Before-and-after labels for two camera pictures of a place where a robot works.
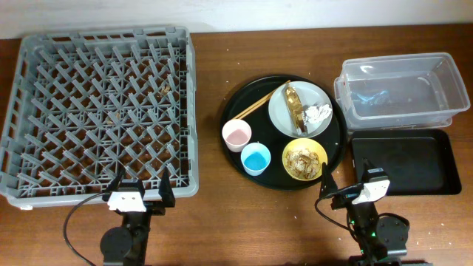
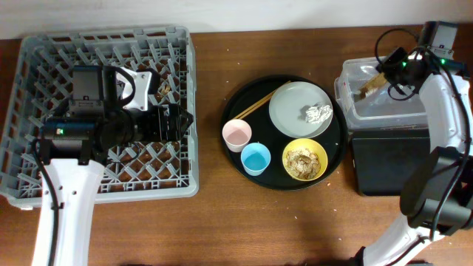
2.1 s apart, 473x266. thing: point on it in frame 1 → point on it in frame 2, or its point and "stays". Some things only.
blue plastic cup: x=255 y=157 stays
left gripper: x=165 y=191 → x=174 y=131
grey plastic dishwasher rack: x=87 y=103 stays
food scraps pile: x=303 y=163 stays
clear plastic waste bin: x=413 y=91 stays
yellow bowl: x=303 y=159 stays
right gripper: x=329 y=184 → x=388 y=75
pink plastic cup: x=236 y=133 stays
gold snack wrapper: x=296 y=108 → x=381 y=80
